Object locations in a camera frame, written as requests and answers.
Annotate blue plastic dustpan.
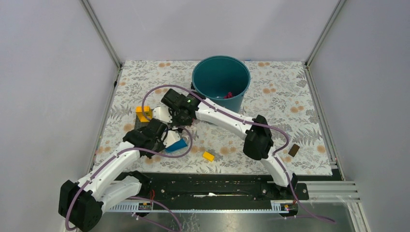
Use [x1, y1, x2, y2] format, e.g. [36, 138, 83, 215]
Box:
[165, 139, 188, 153]

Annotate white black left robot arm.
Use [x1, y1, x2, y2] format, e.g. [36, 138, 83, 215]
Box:
[58, 119, 168, 232]

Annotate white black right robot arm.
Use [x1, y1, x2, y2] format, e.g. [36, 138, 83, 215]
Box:
[161, 89, 297, 199]

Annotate yellow toy brick house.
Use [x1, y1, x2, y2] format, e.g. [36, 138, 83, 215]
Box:
[135, 106, 152, 123]

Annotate magenta crumpled paper scrap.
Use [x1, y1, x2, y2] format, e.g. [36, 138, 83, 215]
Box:
[224, 92, 234, 99]

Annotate teal plastic bucket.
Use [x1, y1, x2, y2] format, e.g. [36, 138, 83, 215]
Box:
[191, 56, 251, 113]

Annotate yellow rectangular block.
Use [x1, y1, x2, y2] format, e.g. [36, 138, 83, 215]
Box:
[202, 152, 215, 162]

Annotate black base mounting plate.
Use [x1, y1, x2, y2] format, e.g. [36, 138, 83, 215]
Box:
[116, 171, 309, 210]

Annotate dark brown wooden block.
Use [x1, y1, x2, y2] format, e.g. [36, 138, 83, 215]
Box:
[288, 144, 300, 157]

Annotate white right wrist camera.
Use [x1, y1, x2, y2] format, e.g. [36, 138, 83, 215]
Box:
[152, 106, 173, 124]

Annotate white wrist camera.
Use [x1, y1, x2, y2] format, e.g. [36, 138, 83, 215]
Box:
[152, 106, 173, 124]
[163, 130, 181, 148]

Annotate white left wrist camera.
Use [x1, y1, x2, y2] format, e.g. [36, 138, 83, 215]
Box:
[163, 130, 181, 148]

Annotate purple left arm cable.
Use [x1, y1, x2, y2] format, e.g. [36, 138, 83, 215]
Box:
[65, 126, 194, 232]

